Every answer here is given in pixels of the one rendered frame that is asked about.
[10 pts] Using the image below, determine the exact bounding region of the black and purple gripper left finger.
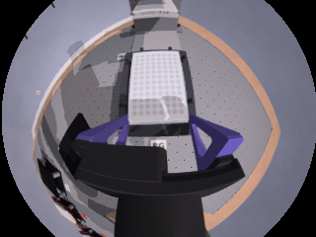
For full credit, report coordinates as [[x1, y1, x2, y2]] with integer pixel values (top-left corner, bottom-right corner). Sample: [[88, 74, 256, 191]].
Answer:
[[75, 115, 129, 145]]

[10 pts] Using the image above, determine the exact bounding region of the grey metal plate hotel rack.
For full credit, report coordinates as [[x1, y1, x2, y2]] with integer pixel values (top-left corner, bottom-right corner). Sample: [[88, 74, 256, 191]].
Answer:
[[128, 0, 182, 51]]

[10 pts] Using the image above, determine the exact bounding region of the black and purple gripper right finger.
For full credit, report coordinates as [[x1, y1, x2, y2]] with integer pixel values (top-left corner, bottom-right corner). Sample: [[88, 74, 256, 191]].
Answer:
[[189, 114, 244, 171]]

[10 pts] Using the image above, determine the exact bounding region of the dark grey raised platform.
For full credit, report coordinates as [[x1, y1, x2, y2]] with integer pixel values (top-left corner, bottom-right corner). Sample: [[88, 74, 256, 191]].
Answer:
[[118, 50, 197, 137]]

